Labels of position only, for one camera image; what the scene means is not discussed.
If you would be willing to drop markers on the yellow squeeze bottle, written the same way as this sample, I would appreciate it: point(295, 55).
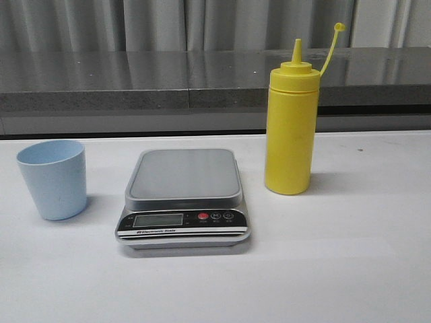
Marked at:
point(293, 99)

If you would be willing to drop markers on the light blue plastic cup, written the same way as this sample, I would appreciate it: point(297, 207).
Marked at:
point(55, 174)

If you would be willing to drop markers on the silver electronic kitchen scale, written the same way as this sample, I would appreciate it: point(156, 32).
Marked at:
point(184, 198)

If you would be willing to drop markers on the grey stone counter ledge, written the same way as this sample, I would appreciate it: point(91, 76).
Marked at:
point(359, 81)

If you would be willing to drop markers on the grey curtain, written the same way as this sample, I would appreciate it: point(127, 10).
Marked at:
point(77, 26)

